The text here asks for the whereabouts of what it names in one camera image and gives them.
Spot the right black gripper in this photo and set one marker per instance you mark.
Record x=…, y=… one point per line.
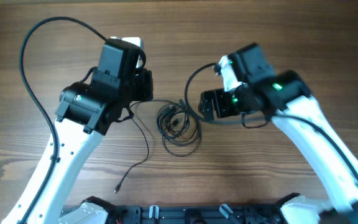
x=208, y=104

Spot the black aluminium base frame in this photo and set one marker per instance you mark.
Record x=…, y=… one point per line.
x=131, y=214

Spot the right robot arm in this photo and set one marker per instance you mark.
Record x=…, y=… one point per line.
x=251, y=85

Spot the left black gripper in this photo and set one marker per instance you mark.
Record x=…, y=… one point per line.
x=146, y=93

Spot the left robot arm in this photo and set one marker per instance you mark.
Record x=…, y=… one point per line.
x=83, y=117

